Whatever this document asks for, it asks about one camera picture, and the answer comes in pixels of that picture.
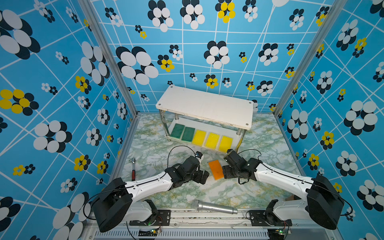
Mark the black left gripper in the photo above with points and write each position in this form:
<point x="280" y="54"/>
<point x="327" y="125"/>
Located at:
<point x="199" y="179"/>

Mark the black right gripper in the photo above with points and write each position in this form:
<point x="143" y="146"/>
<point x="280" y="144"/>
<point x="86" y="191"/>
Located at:
<point x="226" y="174"/>

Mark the orange sponge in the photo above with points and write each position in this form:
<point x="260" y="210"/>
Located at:
<point x="216" y="169"/>

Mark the yellow sponge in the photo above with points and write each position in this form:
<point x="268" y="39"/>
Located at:
<point x="225" y="144"/>
<point x="199" y="138"/>
<point x="212" y="141"/>

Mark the green sponge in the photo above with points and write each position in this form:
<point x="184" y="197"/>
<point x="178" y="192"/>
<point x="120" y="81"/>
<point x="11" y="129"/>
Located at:
<point x="177" y="131"/>
<point x="188" y="134"/>

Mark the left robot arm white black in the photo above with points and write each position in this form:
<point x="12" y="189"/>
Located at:
<point x="112" y="204"/>

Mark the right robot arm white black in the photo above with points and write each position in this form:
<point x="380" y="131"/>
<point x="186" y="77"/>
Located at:
<point x="317" y="199"/>

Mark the white two-tier shelf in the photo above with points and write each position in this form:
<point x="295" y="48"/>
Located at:
<point x="213" y="113"/>

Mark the silver microphone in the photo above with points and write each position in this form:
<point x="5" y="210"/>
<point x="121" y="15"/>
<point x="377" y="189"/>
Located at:
<point x="205" y="206"/>

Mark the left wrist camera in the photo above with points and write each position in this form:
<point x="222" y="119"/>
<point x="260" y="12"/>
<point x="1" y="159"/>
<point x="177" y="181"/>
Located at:
<point x="199" y="155"/>

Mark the red handled ratchet wrench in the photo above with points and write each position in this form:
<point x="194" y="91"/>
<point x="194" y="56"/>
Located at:
<point x="133" y="175"/>

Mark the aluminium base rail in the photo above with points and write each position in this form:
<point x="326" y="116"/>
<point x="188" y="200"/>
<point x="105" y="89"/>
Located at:
<point x="188" y="224"/>

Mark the aluminium frame post right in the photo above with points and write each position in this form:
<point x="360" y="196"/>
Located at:
<point x="334" y="13"/>

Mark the aluminium frame post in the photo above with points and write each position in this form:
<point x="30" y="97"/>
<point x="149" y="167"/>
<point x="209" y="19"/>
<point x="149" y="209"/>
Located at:
<point x="90" y="15"/>
<point x="334" y="13"/>

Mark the aluminium frame post left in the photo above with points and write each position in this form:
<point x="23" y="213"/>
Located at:
<point x="90" y="15"/>

